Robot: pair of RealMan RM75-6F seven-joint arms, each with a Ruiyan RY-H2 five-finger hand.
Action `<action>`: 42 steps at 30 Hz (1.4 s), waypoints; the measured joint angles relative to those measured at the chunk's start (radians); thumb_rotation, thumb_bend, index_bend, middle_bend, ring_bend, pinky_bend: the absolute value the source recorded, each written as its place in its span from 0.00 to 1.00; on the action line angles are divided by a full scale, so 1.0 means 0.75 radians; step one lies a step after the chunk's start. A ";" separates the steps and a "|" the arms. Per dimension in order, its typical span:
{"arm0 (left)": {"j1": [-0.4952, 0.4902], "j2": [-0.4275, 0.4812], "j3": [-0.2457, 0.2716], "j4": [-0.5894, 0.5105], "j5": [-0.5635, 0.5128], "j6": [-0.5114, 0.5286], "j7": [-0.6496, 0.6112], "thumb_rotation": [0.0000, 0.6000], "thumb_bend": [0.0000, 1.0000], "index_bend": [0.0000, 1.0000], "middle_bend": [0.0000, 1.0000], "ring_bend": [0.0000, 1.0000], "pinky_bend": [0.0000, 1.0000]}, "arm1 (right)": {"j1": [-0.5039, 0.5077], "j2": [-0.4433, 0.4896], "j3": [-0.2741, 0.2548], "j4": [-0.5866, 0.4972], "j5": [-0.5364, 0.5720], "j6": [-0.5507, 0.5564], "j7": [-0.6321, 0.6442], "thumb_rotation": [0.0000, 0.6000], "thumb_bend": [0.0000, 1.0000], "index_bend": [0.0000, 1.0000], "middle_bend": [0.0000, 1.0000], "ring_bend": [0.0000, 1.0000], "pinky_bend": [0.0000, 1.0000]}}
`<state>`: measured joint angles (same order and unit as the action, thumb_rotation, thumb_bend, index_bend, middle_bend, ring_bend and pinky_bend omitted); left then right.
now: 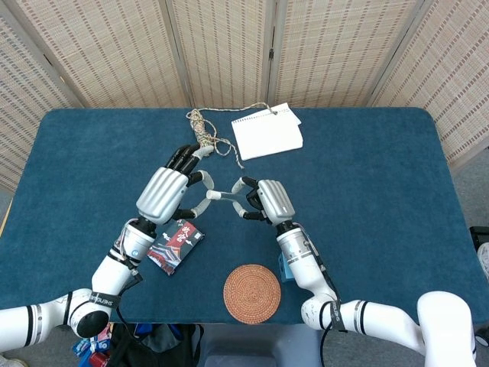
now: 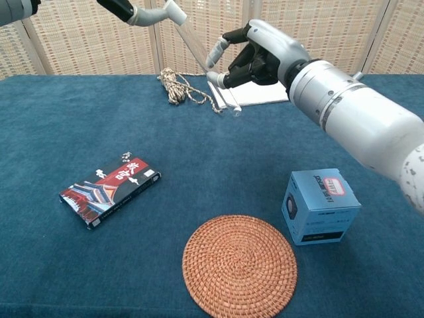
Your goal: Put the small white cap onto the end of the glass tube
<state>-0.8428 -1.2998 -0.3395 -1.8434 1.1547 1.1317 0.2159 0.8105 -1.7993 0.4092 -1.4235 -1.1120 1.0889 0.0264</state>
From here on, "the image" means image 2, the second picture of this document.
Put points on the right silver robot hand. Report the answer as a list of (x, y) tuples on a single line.
[(275, 43)]

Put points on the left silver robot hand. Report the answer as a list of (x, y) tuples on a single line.
[(145, 16)]

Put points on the clear glass test tube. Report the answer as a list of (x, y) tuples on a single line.
[(236, 111)]

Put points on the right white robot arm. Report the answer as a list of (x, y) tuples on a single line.
[(357, 116)]

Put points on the white spiral notepad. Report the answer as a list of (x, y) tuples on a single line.
[(258, 96)]

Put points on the woven bamboo folding screen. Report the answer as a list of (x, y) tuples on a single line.
[(83, 46)]

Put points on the light blue cardboard box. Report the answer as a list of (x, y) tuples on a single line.
[(324, 212)]

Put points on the red black card box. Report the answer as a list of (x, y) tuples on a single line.
[(109, 190)]

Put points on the round woven rattan coaster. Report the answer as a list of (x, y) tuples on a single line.
[(240, 266)]

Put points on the blue table cloth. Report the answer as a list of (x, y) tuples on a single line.
[(66, 265)]

